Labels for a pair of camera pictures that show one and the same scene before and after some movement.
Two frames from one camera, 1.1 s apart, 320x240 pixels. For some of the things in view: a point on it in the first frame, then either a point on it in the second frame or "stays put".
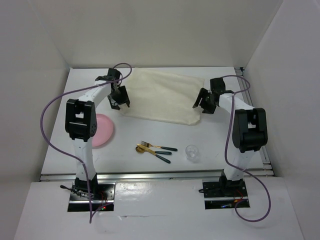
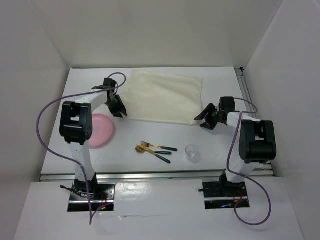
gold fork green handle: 148,145 stays put
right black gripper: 203,93 to 209,109
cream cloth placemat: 163,95 stays put
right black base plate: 224,195 stays put
